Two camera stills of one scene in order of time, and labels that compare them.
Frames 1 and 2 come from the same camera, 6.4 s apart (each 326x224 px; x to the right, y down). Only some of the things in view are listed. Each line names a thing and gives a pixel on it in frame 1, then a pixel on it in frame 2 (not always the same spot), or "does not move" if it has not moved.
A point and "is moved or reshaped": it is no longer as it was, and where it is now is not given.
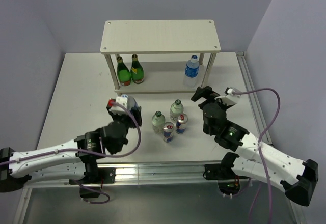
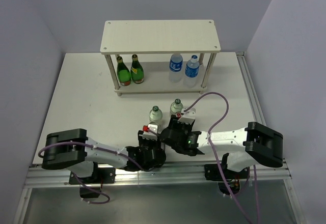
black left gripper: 127,116 -> 141,139
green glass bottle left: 123,73 does not move
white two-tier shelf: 188,36 does not move
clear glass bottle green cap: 158,120 is moved or reshaped
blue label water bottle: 131,102 -> 175,66
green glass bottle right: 137,72 does not move
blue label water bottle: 191,71 does not move
